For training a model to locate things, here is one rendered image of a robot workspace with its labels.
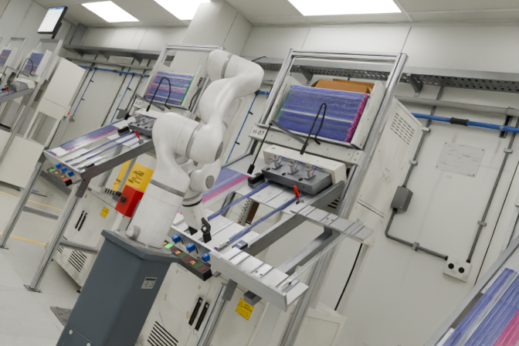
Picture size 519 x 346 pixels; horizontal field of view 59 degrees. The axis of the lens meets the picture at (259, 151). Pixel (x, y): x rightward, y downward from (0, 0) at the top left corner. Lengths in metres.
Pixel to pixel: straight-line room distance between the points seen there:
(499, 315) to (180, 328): 1.44
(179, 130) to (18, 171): 4.96
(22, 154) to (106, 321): 4.94
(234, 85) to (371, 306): 2.38
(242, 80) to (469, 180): 2.26
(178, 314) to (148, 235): 1.01
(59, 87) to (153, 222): 4.95
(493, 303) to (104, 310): 1.12
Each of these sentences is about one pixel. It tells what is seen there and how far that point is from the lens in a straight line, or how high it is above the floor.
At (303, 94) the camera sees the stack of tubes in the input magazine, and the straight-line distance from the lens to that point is 2.47.
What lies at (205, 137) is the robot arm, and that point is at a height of 1.08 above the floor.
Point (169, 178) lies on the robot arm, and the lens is 1.44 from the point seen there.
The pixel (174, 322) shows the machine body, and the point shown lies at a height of 0.28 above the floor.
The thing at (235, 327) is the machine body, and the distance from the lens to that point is 2.12.
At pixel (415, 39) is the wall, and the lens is 4.30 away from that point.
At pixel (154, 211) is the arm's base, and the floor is 0.81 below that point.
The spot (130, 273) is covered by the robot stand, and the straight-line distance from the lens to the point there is 1.42.
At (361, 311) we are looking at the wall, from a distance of 3.66.
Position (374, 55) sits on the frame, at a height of 1.88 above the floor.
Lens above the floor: 0.94
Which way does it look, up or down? 7 degrees up
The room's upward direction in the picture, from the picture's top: 23 degrees clockwise
